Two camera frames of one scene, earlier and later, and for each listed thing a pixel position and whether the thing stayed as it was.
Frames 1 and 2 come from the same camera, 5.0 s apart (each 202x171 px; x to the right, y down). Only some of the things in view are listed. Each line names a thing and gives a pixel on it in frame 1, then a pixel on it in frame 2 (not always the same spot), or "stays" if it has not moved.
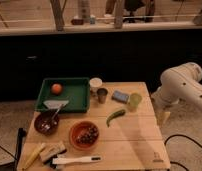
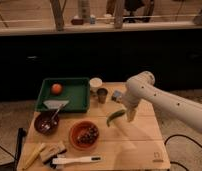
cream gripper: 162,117 -> 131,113
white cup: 95,84 stays
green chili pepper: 114,114 stays
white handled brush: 56,161 stays
